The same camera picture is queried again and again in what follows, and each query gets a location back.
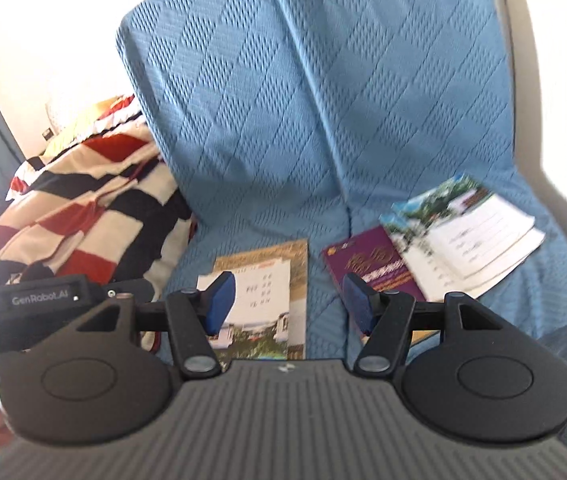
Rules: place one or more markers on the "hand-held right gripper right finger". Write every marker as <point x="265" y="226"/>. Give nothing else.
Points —
<point x="356" y="305"/>

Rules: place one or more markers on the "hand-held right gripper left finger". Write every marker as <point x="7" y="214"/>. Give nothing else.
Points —
<point x="221" y="305"/>

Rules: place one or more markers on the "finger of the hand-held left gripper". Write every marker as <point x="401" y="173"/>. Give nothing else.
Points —
<point x="113" y="291"/>

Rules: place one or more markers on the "landscape photo cover notebook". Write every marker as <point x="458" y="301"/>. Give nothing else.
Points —
<point x="258" y="300"/>

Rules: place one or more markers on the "purple cover book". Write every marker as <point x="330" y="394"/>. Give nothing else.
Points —
<point x="363" y="260"/>

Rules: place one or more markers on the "tan painting cover book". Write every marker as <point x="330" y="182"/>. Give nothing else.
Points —
<point x="299" y="300"/>

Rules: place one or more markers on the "red black cream striped blanket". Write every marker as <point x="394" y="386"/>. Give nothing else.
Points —
<point x="88" y="210"/>

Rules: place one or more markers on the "yellow cushion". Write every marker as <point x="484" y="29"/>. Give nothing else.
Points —
<point x="88" y="120"/>

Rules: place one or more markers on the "white perforated object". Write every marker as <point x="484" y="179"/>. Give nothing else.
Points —
<point x="58" y="110"/>

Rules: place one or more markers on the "blue textured sofa cover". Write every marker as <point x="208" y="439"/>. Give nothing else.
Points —
<point x="313" y="110"/>

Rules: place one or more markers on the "wall socket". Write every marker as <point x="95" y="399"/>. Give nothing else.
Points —
<point x="47" y="133"/>

